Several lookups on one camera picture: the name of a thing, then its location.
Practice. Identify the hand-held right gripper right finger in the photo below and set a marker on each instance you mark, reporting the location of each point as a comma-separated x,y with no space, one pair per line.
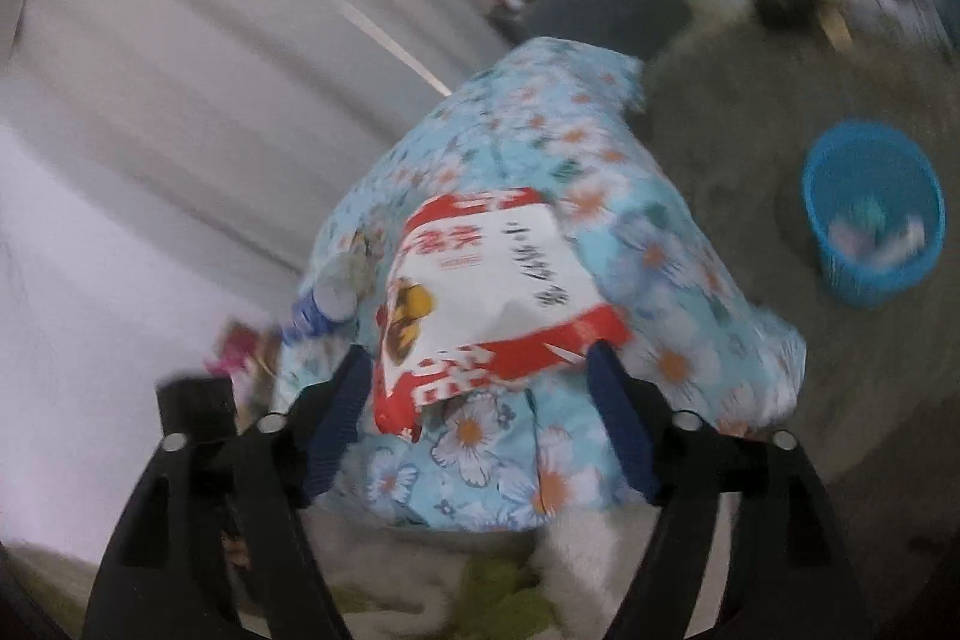
619,415

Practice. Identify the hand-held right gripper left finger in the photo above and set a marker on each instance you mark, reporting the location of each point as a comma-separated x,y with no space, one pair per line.
337,415

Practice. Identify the red white snack bag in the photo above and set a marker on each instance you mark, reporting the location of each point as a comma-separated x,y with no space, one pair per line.
487,280

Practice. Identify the white tissue paper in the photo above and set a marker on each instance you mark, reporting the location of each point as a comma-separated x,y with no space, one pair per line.
851,235

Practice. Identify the blue plastic basket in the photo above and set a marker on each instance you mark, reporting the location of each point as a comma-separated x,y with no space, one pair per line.
825,175

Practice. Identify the pink wrapper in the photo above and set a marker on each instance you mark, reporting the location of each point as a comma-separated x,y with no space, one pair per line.
240,347

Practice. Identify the blue floral quilt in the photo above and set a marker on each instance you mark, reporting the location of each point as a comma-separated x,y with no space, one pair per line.
660,250

